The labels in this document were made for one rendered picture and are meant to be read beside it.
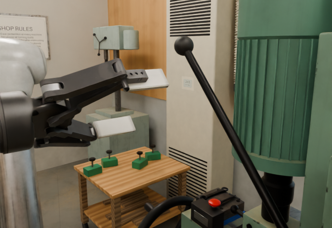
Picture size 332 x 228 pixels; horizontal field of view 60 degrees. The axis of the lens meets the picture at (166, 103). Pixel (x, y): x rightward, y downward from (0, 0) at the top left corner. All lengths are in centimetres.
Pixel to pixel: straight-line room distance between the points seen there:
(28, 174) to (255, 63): 65
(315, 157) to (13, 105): 40
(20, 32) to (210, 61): 205
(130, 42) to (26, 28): 120
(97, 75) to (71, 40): 318
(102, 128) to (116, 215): 145
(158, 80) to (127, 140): 248
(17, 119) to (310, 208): 42
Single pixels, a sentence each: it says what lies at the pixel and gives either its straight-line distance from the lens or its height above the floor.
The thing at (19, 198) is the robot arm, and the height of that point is 102.
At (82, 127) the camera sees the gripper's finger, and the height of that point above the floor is 128.
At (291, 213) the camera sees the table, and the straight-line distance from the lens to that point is 101.
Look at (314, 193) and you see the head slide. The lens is 49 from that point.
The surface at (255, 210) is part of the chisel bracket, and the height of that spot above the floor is 107.
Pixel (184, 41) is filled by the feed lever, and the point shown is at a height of 141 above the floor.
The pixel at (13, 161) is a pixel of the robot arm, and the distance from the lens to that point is 86.
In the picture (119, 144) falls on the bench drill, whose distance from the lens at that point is 282.
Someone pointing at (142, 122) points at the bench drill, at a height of 64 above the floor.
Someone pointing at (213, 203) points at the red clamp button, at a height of 102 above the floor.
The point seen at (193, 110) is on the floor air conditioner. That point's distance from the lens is 221.
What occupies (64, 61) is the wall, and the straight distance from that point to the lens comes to 350.
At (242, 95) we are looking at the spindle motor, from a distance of 51.
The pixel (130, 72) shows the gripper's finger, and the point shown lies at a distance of 38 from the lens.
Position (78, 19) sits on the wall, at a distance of 358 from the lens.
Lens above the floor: 140
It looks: 11 degrees down
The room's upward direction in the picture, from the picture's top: straight up
